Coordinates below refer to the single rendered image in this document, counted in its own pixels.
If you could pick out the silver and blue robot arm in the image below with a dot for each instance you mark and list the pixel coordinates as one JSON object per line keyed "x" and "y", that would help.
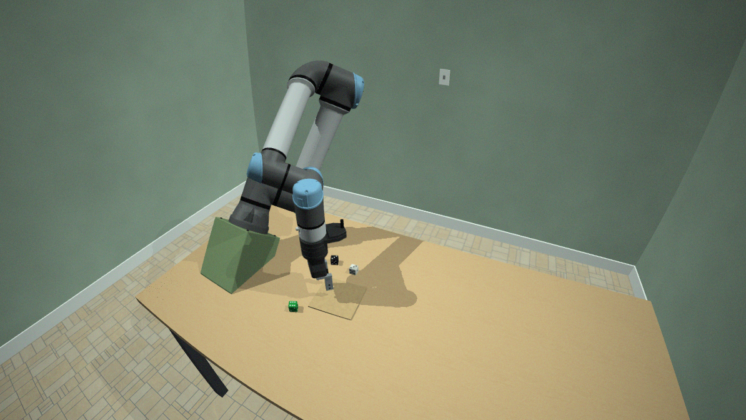
{"x": 272, "y": 181}

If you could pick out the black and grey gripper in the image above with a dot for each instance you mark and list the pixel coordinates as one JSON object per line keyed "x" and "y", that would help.
{"x": 314, "y": 248}

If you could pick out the tan square mat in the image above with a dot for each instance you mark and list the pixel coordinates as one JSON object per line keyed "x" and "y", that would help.
{"x": 342, "y": 301}

